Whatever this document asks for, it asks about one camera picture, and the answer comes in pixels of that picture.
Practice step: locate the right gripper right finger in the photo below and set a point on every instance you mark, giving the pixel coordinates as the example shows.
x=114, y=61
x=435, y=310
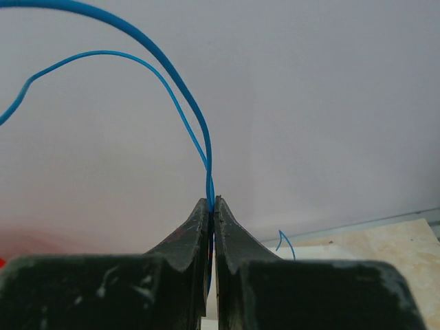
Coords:
x=235, y=250

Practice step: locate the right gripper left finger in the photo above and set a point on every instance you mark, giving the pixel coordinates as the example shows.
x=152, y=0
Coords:
x=180, y=282

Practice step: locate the clear compartment tray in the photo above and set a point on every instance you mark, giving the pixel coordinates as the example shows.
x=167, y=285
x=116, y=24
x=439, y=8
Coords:
x=286, y=253

